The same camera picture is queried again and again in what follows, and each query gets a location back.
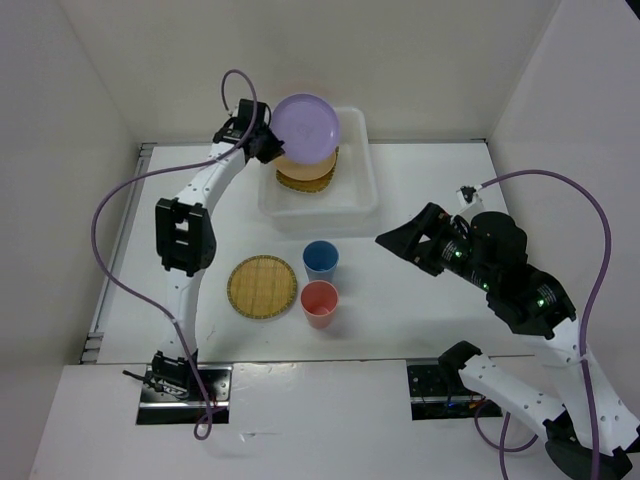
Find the purple plastic plate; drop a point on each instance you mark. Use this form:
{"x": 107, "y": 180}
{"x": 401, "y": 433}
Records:
{"x": 309, "y": 127}

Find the yellow plastic plate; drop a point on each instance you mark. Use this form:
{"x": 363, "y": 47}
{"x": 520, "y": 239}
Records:
{"x": 305, "y": 172}

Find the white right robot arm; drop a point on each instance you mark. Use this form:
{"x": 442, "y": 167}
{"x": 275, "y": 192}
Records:
{"x": 587, "y": 430}

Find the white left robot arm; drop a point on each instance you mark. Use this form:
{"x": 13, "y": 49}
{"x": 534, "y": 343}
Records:
{"x": 186, "y": 243}

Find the round bamboo woven tray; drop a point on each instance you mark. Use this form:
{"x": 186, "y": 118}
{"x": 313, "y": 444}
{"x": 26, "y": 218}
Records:
{"x": 262, "y": 287}

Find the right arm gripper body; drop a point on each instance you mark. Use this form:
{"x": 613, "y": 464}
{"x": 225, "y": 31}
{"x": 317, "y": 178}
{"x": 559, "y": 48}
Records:
{"x": 455, "y": 256}

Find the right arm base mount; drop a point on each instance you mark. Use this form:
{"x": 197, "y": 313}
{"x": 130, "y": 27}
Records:
{"x": 434, "y": 395}

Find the translucent white plastic bin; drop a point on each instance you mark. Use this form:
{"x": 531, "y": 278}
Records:
{"x": 346, "y": 207}

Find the pink plastic cup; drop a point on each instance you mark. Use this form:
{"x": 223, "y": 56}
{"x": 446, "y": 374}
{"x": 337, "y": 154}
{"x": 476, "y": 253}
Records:
{"x": 319, "y": 300}

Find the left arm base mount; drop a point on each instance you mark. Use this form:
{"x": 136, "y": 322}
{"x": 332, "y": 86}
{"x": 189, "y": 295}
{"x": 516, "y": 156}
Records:
{"x": 161, "y": 404}

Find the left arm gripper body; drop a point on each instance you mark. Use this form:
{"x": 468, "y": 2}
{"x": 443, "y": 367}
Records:
{"x": 268, "y": 145}

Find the blue plastic cup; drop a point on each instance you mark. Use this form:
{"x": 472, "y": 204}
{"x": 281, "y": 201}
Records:
{"x": 320, "y": 260}

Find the square bamboo woven tray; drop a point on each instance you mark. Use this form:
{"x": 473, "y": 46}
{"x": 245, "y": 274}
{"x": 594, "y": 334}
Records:
{"x": 307, "y": 187}

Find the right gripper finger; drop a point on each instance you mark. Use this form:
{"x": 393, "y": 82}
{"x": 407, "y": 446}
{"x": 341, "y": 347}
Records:
{"x": 404, "y": 240}
{"x": 427, "y": 260}

